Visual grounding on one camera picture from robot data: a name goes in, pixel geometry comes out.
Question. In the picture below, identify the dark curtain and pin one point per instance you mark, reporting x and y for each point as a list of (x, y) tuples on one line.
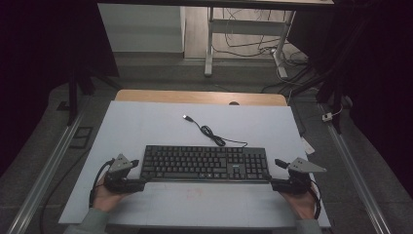
[(39, 48), (373, 65)]

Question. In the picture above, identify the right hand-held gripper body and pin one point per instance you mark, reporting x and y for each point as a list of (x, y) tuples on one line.
[(302, 166)]

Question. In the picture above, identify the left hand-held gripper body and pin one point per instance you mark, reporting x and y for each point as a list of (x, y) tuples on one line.
[(118, 164)]

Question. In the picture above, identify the white paper tag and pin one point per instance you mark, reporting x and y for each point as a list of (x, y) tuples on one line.
[(307, 147)]

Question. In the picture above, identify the desk with white metal legs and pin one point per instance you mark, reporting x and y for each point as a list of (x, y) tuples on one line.
[(246, 26)]

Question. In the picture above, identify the person's right hand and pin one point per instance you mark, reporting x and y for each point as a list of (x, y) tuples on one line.
[(303, 204)]

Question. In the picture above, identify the white panel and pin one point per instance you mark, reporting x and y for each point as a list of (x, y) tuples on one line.
[(142, 29)]

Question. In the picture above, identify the small white adapter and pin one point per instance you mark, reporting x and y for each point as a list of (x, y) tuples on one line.
[(327, 117)]

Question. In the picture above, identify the black computer keyboard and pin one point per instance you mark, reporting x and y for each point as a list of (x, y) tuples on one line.
[(195, 162)]

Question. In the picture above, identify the black metal stand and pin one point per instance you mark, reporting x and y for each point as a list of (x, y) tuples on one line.
[(337, 97), (73, 97)]

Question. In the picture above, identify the aluminium rail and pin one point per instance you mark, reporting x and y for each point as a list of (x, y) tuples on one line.
[(45, 175), (357, 175)]

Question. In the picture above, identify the person's left hand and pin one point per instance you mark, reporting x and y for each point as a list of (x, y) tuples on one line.
[(105, 200)]

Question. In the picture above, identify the wooden table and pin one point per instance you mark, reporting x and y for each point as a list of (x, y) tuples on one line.
[(195, 97)]

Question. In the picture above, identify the white board table cover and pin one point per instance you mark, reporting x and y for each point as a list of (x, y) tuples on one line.
[(146, 123)]

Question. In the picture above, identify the white metal frame stand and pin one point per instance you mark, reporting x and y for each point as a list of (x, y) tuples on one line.
[(259, 50)]

